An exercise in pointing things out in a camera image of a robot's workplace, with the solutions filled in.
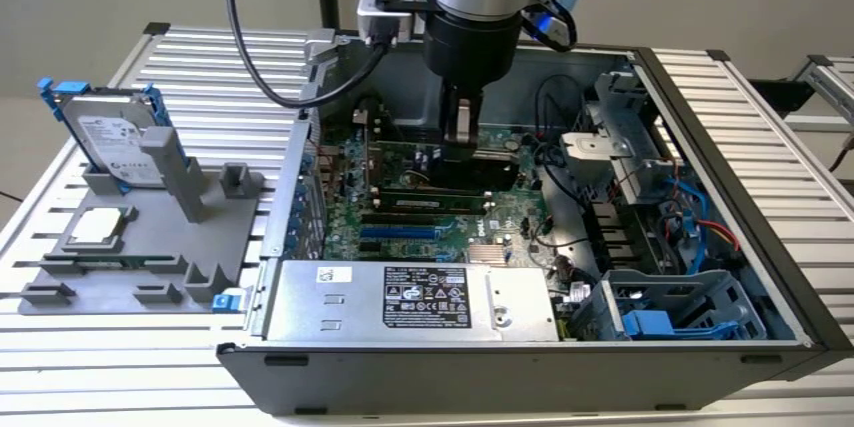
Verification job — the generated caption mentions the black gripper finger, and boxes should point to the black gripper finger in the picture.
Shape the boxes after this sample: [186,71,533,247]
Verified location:
[441,91,481,161]

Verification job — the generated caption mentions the green graphics card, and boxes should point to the green graphics card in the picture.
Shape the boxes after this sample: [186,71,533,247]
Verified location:
[350,105,524,192]

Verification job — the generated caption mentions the green motherboard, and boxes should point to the green motherboard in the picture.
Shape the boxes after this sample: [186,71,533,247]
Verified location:
[318,121,555,267]

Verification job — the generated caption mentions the gray metal drive cage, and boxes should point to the gray metal drive cage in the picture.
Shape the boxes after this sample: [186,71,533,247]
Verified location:
[557,70,676,206]

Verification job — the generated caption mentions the blue expansion slot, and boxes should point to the blue expansion slot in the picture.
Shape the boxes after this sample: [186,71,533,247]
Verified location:
[361,225,436,244]

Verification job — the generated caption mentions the silver finned chipset heatsink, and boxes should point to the silver finned chipset heatsink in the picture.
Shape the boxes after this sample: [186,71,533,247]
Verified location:
[465,244,512,266]

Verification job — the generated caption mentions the silver power supply unit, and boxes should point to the silver power supply unit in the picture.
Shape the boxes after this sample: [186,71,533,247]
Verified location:
[262,259,561,343]

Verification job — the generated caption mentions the gray disk bay cage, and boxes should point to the gray disk bay cage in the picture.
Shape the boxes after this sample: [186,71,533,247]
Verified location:
[576,268,768,343]

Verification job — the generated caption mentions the blue disk carrier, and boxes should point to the blue disk carrier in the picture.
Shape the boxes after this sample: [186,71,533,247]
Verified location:
[619,309,741,341]

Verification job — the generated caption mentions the blue case latch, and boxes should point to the blue case latch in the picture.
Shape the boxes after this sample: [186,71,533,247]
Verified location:
[210,288,242,314]

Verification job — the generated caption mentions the open black PC case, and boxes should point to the open black PC case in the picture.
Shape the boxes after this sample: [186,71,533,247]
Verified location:
[216,29,845,417]

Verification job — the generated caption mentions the gray parts rack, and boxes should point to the gray parts rack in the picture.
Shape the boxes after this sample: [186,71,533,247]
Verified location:
[16,127,278,317]

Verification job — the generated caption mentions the hard disk in blue carrier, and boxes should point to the hard disk in blue carrier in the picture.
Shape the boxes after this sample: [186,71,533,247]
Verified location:
[36,77,168,194]

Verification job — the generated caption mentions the green loose RAM stick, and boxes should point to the green loose RAM stick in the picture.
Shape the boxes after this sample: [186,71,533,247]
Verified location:
[42,254,182,269]

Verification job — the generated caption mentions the silver CPU chip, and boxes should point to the silver CPU chip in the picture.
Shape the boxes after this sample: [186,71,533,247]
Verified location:
[65,206,132,247]

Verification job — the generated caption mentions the black wire bundle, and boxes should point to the black wire bundle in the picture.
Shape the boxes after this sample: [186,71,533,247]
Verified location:
[529,74,585,168]

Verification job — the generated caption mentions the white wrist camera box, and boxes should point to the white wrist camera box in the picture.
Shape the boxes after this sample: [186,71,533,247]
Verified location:
[525,6,576,52]

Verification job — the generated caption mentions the white camera on black bracket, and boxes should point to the white camera on black bracket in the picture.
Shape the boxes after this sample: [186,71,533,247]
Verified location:
[354,0,433,47]

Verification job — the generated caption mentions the blue data wire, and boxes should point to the blue data wire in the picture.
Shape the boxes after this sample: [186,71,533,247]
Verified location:
[656,171,721,293]

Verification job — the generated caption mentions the red and yellow wires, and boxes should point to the red and yellow wires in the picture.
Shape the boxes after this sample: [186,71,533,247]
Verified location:
[704,219,743,252]

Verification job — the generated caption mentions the aluminium frame table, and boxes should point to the aluminium frame table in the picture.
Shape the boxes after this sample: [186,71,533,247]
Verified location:
[745,54,854,173]

